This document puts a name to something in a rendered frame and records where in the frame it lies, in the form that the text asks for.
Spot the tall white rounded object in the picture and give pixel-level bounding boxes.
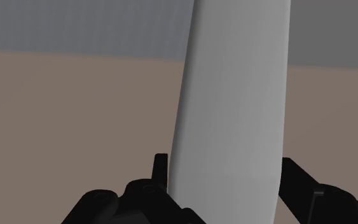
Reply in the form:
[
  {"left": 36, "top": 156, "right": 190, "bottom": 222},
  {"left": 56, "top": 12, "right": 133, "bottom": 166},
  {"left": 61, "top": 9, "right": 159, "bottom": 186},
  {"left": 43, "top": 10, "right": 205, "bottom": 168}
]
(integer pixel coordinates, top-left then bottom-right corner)
[{"left": 167, "top": 0, "right": 292, "bottom": 224}]

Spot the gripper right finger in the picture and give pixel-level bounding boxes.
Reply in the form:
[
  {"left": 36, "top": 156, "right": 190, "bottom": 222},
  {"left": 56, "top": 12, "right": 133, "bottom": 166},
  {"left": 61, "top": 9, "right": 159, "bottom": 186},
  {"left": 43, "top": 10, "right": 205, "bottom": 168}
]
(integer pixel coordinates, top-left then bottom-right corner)
[{"left": 278, "top": 157, "right": 358, "bottom": 224}]

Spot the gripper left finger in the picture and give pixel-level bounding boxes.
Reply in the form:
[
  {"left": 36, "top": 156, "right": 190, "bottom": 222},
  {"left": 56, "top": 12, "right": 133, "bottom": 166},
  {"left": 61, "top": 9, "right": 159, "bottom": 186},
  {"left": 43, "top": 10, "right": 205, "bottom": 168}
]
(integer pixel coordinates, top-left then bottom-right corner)
[{"left": 61, "top": 153, "right": 206, "bottom": 224}]

